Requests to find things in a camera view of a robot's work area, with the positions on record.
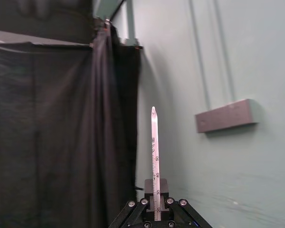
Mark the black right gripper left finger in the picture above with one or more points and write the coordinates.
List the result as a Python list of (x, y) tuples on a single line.
[(149, 190)]

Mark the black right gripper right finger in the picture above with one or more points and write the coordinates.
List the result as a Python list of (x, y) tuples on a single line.
[(164, 190)]

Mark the clear glass thermometer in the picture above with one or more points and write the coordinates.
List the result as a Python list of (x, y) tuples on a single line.
[(154, 133)]

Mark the black table cloth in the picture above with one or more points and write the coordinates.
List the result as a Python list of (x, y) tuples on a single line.
[(61, 118)]

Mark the small silver cloth clamp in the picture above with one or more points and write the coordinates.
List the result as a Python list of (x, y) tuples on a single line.
[(107, 22)]

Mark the grey wall box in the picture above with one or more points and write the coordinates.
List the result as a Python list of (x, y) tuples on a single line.
[(224, 116)]

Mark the pale wall conduit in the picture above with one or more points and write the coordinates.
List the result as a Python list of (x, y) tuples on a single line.
[(224, 52), (199, 52)]

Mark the teal frame post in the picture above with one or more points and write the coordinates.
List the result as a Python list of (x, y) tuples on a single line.
[(131, 21)]

